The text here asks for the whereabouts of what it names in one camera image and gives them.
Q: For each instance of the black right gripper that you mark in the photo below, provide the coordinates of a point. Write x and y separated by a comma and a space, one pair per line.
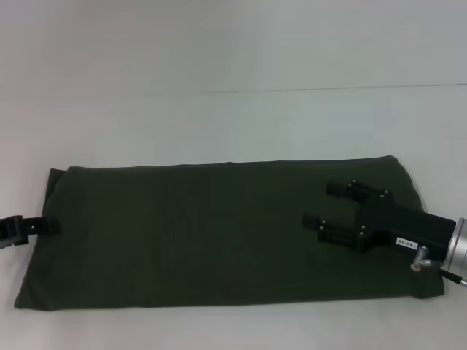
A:
405, 226

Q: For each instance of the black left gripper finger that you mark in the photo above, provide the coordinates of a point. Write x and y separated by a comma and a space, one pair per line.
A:
45, 225
12, 233

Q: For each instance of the dark green printed t-shirt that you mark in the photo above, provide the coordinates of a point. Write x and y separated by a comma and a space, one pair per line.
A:
219, 226

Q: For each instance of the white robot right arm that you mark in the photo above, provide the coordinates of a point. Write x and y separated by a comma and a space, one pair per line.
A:
456, 246

